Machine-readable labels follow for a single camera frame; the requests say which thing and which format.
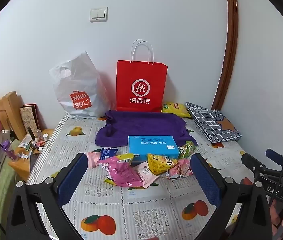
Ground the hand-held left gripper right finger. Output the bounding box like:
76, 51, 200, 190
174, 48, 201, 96
190, 152, 273, 240

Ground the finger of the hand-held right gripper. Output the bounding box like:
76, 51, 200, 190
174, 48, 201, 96
241, 152, 266, 174
266, 149, 283, 170

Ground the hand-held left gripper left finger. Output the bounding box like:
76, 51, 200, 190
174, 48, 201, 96
5, 152, 89, 235

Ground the pink round snack packet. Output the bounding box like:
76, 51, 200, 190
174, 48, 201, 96
167, 159, 194, 180

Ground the green snack packet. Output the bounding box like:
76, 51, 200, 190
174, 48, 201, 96
178, 141, 196, 159

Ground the small blue snack packet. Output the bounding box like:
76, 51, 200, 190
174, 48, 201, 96
101, 148, 118, 159

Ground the yellow triangular snack packet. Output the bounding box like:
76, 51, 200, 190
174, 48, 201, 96
147, 153, 179, 176

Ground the long magenta snack packet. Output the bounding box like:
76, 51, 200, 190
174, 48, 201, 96
99, 158, 144, 188

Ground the light pink snack packet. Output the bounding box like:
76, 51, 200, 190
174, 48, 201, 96
136, 162, 158, 188

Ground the wooden bedside table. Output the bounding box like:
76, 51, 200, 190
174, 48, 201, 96
8, 129, 54, 180

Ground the grey checked folded cloth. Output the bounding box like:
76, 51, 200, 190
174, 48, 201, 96
185, 102, 242, 143

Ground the yellow green-edged snack packet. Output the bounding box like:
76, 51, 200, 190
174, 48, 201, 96
116, 153, 135, 162

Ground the white cosmetic tube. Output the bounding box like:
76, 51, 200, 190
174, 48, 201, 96
19, 134, 32, 148

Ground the blue tissue pack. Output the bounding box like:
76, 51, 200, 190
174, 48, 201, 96
128, 135, 181, 161

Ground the purple drinking bottle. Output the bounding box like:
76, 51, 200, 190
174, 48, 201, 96
0, 140, 18, 162

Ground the patterned book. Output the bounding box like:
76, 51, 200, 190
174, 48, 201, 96
20, 103, 43, 137

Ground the yellow chips bag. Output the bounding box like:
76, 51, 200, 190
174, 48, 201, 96
162, 102, 191, 118

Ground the purple towel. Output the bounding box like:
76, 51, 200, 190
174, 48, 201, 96
95, 110, 198, 148

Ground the wooden headboard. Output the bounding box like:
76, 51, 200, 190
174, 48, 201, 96
0, 91, 27, 140

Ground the white plastic shopping bag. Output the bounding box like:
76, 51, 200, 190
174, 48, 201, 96
49, 51, 109, 119

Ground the red paper bag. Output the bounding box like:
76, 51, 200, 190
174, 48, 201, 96
116, 39, 168, 113

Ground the brown wooden door frame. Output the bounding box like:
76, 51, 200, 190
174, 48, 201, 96
210, 0, 239, 110

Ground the white light switch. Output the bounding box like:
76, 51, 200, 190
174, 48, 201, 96
90, 7, 108, 22

